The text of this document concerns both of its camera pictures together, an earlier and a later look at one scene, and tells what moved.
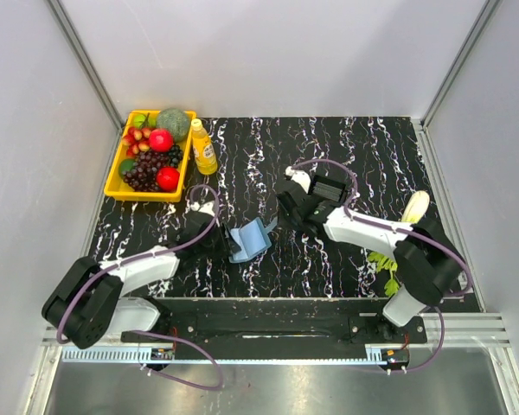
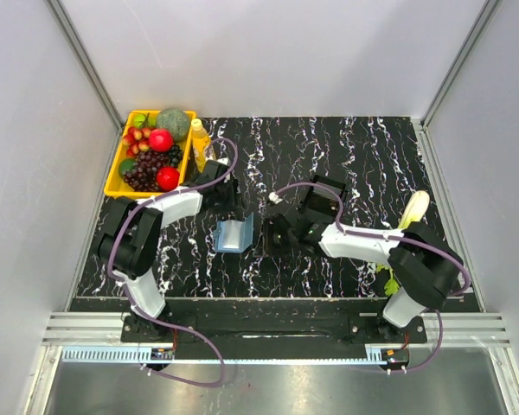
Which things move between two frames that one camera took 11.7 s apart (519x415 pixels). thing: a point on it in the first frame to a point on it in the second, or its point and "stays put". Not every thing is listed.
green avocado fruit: [124, 165] stays put
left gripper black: [228, 246] to [232, 185]
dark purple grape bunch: [144, 174] stays put
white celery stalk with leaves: [413, 213] stays put
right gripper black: [281, 213] to [268, 227]
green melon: [176, 120] stays put
